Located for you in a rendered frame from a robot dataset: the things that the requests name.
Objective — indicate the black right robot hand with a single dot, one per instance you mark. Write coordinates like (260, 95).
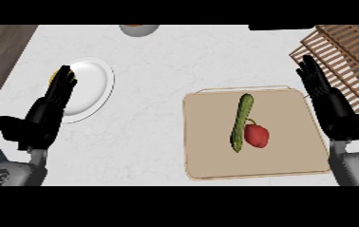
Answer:
(329, 105)

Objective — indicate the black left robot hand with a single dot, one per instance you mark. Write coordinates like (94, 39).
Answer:
(45, 110)

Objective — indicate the wooden slatted tiered shelf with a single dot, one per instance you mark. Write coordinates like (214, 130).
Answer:
(333, 58)

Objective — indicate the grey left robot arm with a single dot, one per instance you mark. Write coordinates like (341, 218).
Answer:
(25, 169)

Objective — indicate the red bell pepper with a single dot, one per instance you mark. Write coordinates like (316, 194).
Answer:
(255, 135)

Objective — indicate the grey bowl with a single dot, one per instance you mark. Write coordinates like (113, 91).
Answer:
(138, 30)

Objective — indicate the beige wooden tray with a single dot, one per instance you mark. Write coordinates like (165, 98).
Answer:
(254, 132)

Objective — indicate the white round plate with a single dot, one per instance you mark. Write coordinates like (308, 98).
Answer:
(88, 88)

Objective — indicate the yellow fruit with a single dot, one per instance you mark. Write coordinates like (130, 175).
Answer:
(53, 75)

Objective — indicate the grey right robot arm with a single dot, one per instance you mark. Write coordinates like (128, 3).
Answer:
(344, 162)

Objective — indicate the long green squash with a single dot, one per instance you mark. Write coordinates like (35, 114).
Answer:
(242, 121)

